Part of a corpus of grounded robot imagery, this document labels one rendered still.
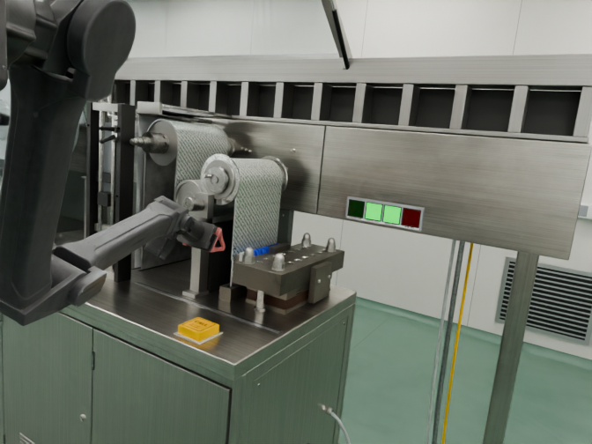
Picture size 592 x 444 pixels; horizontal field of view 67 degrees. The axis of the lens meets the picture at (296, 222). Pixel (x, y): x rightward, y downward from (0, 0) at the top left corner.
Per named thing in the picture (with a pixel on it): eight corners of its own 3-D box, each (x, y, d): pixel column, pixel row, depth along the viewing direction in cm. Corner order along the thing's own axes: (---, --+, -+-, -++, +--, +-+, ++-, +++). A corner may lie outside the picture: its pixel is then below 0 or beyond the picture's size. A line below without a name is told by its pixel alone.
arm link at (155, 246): (190, 214, 100) (156, 196, 100) (163, 259, 97) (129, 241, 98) (198, 225, 111) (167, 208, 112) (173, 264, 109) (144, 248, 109)
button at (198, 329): (177, 334, 106) (177, 324, 106) (197, 325, 112) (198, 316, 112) (199, 343, 103) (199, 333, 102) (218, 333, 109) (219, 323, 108)
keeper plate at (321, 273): (307, 302, 133) (311, 266, 131) (322, 293, 142) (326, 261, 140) (314, 304, 132) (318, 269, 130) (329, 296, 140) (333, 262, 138)
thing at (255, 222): (231, 260, 131) (234, 197, 127) (275, 247, 151) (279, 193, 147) (232, 260, 130) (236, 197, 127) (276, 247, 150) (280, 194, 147)
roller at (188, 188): (173, 215, 140) (174, 177, 138) (225, 209, 162) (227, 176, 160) (201, 221, 134) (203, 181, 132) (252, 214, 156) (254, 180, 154)
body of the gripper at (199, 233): (209, 250, 113) (191, 240, 107) (180, 242, 118) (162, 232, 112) (218, 227, 115) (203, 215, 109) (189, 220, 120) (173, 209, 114)
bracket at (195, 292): (181, 295, 132) (186, 193, 127) (196, 290, 138) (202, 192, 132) (193, 299, 130) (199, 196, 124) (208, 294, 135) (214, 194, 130)
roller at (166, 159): (146, 163, 145) (147, 119, 143) (199, 164, 167) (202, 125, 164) (177, 167, 138) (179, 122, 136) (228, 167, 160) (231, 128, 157)
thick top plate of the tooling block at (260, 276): (232, 282, 126) (233, 262, 125) (302, 258, 160) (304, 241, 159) (279, 296, 118) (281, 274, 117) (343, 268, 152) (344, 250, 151)
